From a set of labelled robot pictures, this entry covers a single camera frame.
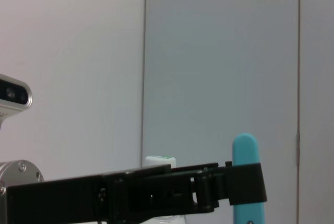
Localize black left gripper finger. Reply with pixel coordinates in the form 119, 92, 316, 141
127, 162, 268, 213
171, 160, 234, 173

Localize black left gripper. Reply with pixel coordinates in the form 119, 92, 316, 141
6, 164, 184, 224

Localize blue scissors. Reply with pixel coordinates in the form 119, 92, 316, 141
232, 133, 267, 224

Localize clear water bottle green label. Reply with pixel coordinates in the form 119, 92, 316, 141
145, 155, 187, 224

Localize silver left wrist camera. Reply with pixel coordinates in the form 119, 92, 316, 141
0, 74, 33, 131

